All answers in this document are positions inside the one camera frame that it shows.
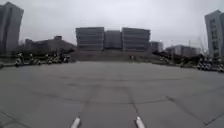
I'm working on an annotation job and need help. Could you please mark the wide stone steps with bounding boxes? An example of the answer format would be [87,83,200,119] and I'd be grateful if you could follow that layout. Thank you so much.
[69,50,165,63]

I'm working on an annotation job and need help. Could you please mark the grey paved plaza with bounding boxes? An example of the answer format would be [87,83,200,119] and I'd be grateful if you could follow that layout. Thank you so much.
[0,60,224,128]

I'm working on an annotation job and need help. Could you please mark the wide grey block building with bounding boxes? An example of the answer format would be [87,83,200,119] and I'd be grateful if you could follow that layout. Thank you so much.
[75,26,152,53]

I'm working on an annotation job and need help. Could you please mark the small grey building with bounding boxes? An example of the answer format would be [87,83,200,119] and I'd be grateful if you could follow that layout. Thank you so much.
[149,40,165,53]

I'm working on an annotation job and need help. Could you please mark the row of parked bicycles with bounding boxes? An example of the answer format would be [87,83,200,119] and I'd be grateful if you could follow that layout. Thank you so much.
[14,52,73,67]
[195,58,224,73]

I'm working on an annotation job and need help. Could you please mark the robot's own part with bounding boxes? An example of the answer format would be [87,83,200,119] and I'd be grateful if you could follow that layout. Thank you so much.
[135,116,146,128]
[70,116,82,128]

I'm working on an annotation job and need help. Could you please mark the low dark building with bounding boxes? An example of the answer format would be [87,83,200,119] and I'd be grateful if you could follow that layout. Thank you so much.
[23,35,77,55]

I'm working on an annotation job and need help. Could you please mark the low pale building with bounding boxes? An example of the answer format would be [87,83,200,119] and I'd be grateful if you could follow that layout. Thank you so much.
[165,44,203,58]

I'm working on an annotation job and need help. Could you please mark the tall pale grey building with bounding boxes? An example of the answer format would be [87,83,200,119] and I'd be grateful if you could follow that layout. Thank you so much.
[204,9,224,60]

